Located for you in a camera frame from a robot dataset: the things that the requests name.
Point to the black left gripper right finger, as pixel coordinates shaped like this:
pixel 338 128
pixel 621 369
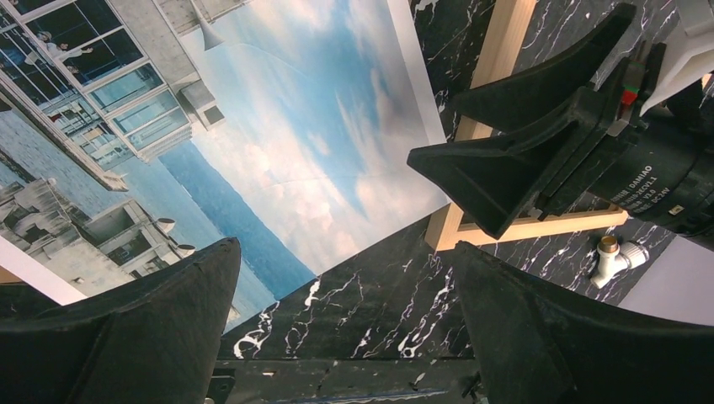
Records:
pixel 537 342

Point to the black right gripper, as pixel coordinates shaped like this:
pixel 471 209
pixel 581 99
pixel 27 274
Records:
pixel 659 168

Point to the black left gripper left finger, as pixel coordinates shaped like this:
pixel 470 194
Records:
pixel 153 340

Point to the wooden photo frame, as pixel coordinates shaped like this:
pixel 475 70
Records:
pixel 501 47

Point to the blue sky building photo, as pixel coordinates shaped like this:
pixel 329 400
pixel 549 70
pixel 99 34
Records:
pixel 134 133

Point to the white plastic pipe fitting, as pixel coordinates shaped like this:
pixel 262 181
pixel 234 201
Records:
pixel 615 257

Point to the brown fibreboard backing panel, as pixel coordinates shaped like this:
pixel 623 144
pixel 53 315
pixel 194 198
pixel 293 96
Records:
pixel 7 277

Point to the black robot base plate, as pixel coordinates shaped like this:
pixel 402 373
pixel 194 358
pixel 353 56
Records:
pixel 441 380

